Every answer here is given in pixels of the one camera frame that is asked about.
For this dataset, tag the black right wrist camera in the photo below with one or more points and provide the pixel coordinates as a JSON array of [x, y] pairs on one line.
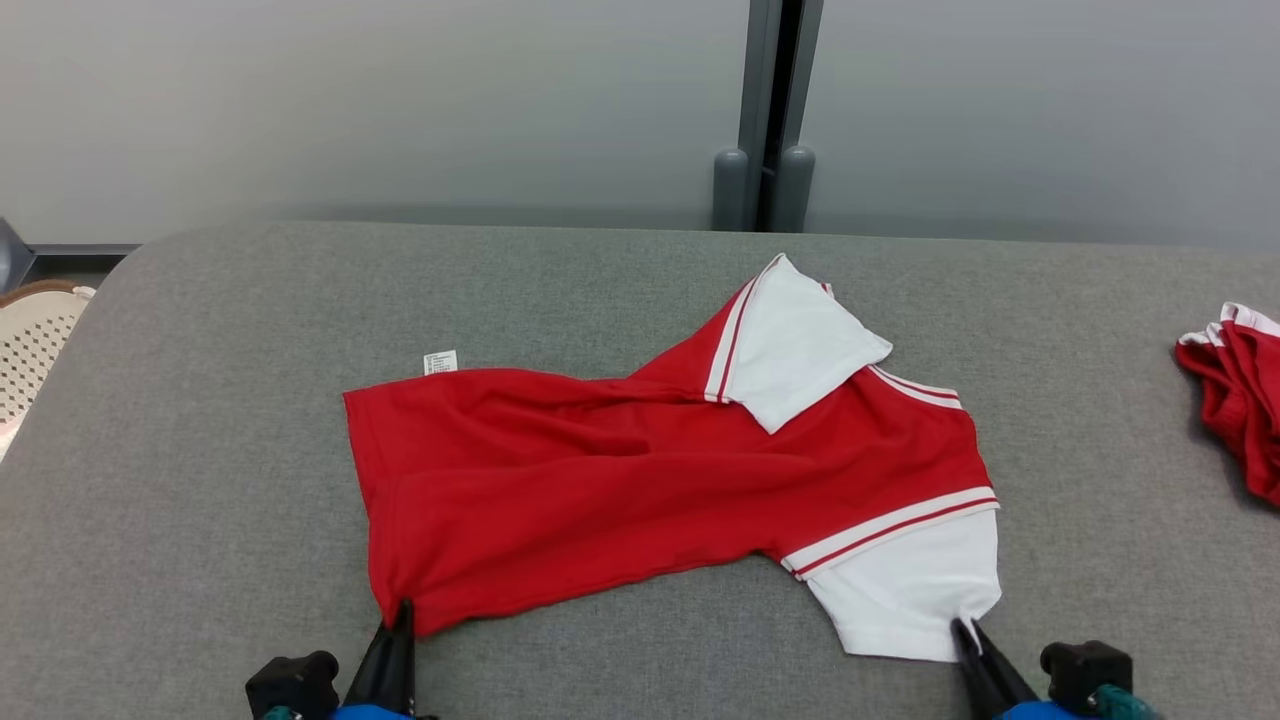
[[1085, 670]]

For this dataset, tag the grey cylindrical post base cap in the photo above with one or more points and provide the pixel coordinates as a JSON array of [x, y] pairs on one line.
[[730, 190], [793, 190]]

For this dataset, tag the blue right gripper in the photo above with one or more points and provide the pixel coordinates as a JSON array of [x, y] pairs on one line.
[[1050, 712]]

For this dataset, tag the red garment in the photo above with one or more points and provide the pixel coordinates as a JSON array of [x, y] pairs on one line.
[[1240, 400]]

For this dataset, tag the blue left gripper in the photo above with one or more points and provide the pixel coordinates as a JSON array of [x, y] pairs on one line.
[[370, 714]]

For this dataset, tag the dark grey curved object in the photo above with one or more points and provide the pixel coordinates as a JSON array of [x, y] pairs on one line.
[[12, 260]]

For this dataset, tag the white perforated laundry basket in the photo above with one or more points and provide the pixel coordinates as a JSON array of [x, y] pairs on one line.
[[35, 345]]

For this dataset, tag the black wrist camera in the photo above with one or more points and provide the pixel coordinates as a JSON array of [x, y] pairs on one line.
[[290, 685], [1085, 670]]

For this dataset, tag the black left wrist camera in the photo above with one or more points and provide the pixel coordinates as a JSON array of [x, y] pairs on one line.
[[290, 685]]

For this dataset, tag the red shirt with white sleeves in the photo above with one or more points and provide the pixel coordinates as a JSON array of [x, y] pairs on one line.
[[560, 470]]

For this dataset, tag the grey aluminium partition post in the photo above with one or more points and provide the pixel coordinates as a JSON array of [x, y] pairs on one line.
[[757, 80]]

